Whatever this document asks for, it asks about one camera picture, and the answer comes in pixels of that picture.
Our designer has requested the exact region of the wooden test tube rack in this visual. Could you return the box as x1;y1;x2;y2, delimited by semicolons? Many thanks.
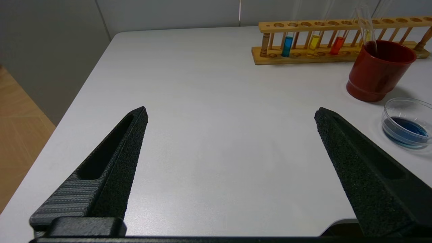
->
251;16;432;65

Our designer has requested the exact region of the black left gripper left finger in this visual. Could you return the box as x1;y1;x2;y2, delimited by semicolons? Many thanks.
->
30;106;149;237

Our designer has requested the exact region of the test tube with yellow liquid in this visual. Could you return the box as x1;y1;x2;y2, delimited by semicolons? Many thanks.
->
308;0;334;51
358;0;392;46

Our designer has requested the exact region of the clear glass beaker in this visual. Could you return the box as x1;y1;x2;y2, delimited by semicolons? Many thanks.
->
381;98;432;150

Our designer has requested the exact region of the red plastic cup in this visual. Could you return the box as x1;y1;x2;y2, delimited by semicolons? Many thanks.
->
346;40;417;103

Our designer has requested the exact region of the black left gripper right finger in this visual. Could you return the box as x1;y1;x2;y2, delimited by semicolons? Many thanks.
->
314;107;432;237

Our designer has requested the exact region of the test tube with blue liquid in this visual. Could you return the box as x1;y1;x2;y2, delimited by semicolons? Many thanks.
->
281;0;302;58

